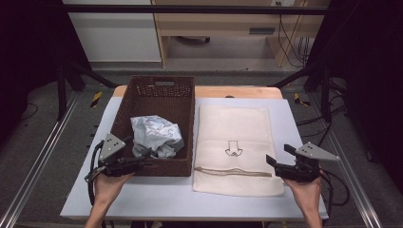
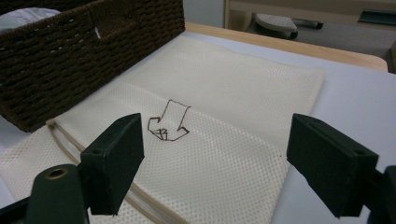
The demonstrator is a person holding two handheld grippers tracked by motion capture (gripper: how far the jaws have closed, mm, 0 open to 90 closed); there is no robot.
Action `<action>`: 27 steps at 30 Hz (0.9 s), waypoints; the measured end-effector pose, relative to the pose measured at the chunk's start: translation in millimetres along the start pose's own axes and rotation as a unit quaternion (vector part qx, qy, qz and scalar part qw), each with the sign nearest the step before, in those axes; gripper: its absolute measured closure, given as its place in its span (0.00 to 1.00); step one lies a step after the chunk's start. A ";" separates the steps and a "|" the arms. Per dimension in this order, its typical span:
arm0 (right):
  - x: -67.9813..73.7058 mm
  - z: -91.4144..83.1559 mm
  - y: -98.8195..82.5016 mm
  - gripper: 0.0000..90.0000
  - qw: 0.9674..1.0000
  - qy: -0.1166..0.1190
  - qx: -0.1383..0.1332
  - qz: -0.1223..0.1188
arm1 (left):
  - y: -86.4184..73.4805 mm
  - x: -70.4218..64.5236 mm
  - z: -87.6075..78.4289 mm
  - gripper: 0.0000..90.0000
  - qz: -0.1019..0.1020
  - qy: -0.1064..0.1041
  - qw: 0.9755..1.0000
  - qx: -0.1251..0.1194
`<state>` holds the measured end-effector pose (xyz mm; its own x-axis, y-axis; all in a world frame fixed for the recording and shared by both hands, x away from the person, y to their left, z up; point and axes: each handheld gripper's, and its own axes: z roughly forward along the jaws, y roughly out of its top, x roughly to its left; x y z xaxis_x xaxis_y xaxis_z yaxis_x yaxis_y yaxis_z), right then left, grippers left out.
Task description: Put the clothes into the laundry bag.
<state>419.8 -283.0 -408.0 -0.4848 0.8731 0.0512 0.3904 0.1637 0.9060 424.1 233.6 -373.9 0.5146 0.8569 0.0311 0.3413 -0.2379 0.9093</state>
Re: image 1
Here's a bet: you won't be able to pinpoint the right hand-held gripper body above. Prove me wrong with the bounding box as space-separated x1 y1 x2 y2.
274 141 340 184

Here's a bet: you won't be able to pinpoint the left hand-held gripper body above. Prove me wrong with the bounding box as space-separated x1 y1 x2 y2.
94 132 144 178

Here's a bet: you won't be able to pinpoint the light grey garment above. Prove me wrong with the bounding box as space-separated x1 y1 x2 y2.
129 114 185 160

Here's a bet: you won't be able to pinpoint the cream drawstring cloth bag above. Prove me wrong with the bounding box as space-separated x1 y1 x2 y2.
192 104 286 198

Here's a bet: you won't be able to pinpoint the brown wicker basket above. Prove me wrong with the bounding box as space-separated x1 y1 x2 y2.
109 74 197 178

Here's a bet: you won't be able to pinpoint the person's right hand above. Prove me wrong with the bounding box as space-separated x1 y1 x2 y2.
282 170 323 211

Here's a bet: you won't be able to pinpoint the person's left hand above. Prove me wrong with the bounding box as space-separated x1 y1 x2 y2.
93 171 136 207

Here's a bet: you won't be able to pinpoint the white foam board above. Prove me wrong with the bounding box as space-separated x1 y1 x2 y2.
59 96 330 221

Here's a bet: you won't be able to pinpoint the yellow black floor tape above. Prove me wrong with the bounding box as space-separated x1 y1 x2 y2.
293 92 312 107
89 90 104 109

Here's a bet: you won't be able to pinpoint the black metal stand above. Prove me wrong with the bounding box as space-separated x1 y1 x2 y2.
271 61 336 124
56 59 119 122

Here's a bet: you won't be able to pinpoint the wooden table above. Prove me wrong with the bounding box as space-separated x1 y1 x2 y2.
112 85 283 100

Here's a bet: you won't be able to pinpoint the white cabinet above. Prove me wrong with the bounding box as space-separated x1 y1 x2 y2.
62 0 163 64

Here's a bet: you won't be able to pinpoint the black curtain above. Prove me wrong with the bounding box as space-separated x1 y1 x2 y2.
0 0 93 141
308 0 403 186

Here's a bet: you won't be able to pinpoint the light wooden desk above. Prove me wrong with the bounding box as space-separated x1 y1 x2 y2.
151 0 332 68

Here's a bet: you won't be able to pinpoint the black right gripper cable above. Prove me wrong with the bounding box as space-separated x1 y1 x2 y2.
317 169 352 226

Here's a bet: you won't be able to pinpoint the aluminium floor rail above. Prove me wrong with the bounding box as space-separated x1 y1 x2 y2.
0 90 81 228
307 94 383 228

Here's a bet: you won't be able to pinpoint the thin black floor cable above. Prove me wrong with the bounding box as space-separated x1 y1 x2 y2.
18 102 40 122

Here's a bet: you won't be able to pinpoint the black hanging cables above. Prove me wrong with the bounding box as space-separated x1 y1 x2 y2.
275 1 312 68

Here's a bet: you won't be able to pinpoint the black horizontal frame bar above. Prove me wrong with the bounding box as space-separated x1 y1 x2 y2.
61 4 329 16

